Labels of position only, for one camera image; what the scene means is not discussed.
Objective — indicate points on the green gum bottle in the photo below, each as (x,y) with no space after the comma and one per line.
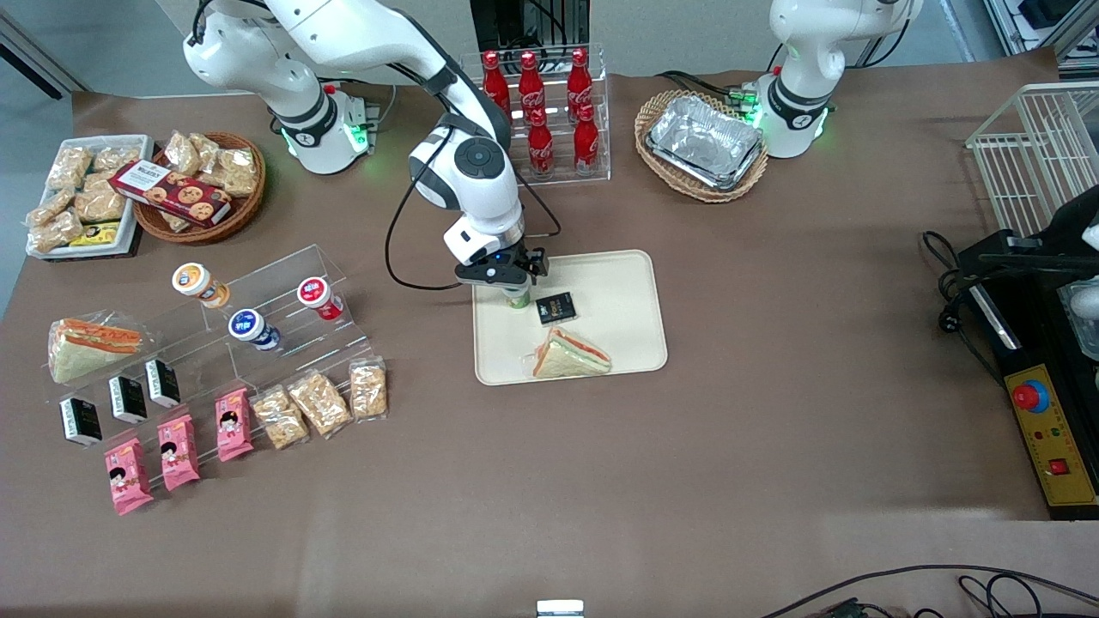
(518,299)

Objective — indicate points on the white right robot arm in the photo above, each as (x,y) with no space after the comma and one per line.
(476,172)

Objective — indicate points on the beige plastic tray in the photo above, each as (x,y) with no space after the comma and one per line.
(618,300)

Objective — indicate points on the aluminium foil tray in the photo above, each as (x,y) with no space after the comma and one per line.
(687,172)
(704,133)

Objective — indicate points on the red gum bottle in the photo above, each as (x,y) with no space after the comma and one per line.
(318,296)

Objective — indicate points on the blue gum bottle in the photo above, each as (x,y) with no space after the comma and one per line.
(251,329)

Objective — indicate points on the orange gum bottle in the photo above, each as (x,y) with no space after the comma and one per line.
(197,283)

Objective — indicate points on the white rectangular tray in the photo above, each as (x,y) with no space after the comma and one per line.
(142,146)

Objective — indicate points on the small black box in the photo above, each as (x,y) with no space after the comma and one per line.
(128,400)
(555,309)
(163,383)
(81,422)

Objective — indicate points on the wrapped triangle sandwich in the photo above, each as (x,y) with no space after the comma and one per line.
(571,359)
(86,348)

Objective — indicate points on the clear acrylic bottle rack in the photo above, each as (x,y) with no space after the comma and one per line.
(562,176)

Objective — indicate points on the red cola bottle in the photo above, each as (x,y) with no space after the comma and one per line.
(540,146)
(493,73)
(579,77)
(531,79)
(586,142)

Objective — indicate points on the clear cracker packet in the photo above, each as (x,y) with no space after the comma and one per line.
(319,403)
(368,390)
(280,419)

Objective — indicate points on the black yellow control box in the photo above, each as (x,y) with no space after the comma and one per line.
(1043,403)

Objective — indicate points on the light wicker basket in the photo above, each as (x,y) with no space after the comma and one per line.
(661,112)

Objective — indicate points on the clear acrylic stepped stand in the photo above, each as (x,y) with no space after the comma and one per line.
(300,342)

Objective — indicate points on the brown wicker basket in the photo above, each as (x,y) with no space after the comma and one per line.
(245,210)

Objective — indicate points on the pink snack packet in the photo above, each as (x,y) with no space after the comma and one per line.
(129,476)
(179,453)
(233,426)

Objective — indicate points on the red cookie box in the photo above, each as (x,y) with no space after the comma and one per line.
(172,193)

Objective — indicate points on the yellow snack packet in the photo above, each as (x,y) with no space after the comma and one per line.
(96,234)

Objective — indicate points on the dark metal bar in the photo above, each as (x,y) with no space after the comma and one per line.
(34,60)

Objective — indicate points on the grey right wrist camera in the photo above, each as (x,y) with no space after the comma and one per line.
(489,273)

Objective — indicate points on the metal shelf frame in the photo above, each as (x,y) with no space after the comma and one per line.
(1043,21)

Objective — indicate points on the black metal frame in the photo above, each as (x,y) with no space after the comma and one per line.
(549,21)

